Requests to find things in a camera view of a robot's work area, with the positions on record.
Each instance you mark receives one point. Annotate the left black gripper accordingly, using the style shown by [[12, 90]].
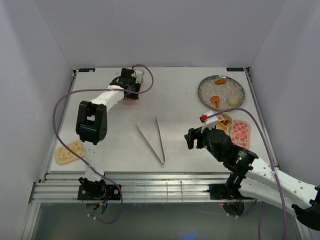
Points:
[[136, 85]]

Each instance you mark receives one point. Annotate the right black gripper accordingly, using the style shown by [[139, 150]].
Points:
[[196, 134]]

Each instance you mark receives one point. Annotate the pink lunch box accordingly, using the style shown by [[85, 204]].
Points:
[[131, 100]]

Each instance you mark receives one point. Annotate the metal tongs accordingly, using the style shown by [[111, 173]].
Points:
[[150, 132]]

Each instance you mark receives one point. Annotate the sushi roll toy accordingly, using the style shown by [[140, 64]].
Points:
[[220, 118]]

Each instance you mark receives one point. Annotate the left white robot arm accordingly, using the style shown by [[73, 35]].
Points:
[[92, 122]]

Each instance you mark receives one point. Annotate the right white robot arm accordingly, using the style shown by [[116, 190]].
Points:
[[252, 177]]

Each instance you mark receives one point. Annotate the yellow lunch box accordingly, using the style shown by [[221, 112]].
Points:
[[220, 126]]

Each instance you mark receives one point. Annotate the orange fried shrimp toy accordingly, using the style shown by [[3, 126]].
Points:
[[215, 100]]

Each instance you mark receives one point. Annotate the left blue table label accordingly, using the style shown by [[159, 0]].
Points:
[[86, 70]]

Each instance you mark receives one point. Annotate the blue table label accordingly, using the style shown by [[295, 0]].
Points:
[[234, 69], [86, 70]]

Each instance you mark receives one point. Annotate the pink perforated lid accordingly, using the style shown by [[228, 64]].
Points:
[[240, 133]]

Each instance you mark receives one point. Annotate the grey speckled plate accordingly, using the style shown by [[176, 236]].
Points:
[[207, 89]]

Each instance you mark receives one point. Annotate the right rice ball toy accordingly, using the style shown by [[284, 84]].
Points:
[[233, 101]]

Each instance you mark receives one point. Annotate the right blue table label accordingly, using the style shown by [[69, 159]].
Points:
[[234, 69]]

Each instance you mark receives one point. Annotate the yellow perforated lid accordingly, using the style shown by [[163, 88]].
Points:
[[64, 156]]

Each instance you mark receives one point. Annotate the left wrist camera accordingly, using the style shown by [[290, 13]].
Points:
[[138, 75]]

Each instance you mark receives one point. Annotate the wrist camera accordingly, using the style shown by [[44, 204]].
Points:
[[208, 120], [138, 75]]

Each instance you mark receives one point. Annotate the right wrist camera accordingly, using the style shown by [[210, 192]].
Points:
[[208, 120]]

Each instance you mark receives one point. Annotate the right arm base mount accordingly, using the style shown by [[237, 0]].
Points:
[[222, 191]]

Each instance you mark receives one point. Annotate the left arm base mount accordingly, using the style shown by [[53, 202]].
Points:
[[98, 192]]

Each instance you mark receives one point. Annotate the aluminium frame rail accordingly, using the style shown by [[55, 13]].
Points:
[[136, 188]]

